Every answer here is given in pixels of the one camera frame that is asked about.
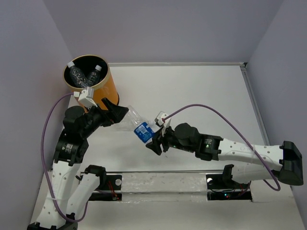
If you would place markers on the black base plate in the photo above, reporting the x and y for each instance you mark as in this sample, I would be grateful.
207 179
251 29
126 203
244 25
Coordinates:
218 190
110 190

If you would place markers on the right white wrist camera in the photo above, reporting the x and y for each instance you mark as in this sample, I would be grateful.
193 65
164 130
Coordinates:
163 122

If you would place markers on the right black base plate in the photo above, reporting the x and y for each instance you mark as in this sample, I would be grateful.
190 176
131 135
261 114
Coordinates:
218 190

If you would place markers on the white cardboard front panel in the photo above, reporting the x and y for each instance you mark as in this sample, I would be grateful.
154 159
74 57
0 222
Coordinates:
181 201

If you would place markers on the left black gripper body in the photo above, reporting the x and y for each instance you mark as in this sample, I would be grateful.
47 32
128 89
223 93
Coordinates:
97 117

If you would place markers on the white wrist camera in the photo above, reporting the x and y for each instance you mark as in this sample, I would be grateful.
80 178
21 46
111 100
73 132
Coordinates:
163 122
85 97

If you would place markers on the orange cylindrical bin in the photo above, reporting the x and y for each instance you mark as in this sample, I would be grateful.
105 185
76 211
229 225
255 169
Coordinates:
106 86

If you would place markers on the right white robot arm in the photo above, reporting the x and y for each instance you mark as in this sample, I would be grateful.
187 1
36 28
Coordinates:
249 162

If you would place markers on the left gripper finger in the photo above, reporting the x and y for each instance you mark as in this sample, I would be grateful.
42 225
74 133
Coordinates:
118 113
110 107

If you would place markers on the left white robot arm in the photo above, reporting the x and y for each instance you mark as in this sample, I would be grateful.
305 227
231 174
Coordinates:
63 208

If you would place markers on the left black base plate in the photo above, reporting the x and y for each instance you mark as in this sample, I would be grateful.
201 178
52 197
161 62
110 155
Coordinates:
110 190

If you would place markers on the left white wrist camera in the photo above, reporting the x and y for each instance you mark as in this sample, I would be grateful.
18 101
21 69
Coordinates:
85 97

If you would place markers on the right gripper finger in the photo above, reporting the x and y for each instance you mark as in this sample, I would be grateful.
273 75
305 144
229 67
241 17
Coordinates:
155 144
167 136

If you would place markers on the blue label plastic bottle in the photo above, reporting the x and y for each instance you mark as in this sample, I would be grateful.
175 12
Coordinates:
133 122

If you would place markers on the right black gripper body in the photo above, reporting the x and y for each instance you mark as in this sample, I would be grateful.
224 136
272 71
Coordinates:
174 143

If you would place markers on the clear bottle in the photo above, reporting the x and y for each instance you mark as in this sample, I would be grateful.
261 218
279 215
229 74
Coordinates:
93 77
77 76

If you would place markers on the clear bottle front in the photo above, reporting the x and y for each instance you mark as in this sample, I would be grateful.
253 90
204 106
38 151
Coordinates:
77 76

